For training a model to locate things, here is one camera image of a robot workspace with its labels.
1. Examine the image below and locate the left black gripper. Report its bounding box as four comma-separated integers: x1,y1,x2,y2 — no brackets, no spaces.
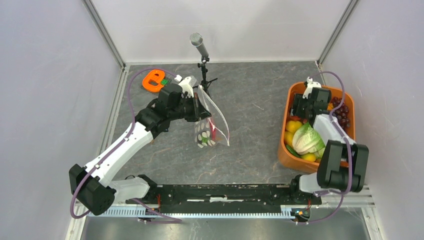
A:
168,92,212,123

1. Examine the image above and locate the clear dotted zip top bag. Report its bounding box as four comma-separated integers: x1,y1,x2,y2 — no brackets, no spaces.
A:
194,86,230,148

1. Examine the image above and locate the red chili pepper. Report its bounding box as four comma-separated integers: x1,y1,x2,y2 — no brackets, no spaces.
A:
207,118,217,142

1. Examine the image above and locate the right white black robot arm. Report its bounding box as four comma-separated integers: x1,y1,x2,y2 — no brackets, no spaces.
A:
288,87,369,204

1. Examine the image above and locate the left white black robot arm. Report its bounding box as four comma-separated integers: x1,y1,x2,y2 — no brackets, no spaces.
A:
69,83,212,219

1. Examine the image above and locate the orange plastic food bin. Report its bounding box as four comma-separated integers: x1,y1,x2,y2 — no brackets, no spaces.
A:
277,81,357,175

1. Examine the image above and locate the pale green cabbage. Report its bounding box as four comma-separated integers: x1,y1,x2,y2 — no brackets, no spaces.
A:
292,122,326,158

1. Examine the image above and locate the yellow mango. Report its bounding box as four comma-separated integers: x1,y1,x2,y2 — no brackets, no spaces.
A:
283,131,294,147

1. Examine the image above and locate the purple grape bunch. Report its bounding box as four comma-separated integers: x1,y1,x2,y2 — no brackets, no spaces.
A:
330,97,351,130

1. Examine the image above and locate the green cucumber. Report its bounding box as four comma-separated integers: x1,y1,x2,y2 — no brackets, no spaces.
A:
285,144,301,158

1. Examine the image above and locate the yellow lemon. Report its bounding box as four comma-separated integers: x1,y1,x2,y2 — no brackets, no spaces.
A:
300,152,317,162

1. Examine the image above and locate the green block on dark plate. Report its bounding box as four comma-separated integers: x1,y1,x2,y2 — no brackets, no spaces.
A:
160,77,172,88

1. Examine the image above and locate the silver microphone on tripod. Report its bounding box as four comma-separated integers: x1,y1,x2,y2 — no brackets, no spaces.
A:
190,32,218,108

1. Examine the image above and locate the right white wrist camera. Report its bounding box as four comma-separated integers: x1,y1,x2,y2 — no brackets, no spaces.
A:
302,76,322,99

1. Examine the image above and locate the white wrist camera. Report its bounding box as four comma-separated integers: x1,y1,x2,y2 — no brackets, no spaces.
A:
302,76,322,99
174,74,198,98

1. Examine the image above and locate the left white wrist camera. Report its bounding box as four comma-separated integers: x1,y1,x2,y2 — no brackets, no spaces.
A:
174,74,198,98

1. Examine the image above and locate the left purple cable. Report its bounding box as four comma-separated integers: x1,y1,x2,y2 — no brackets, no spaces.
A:
68,67,182,220

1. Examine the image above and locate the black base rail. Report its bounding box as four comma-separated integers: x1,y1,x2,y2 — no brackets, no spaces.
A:
139,174,322,214

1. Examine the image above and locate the white cable duct strip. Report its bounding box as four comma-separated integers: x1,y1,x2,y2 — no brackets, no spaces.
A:
88,205,305,220

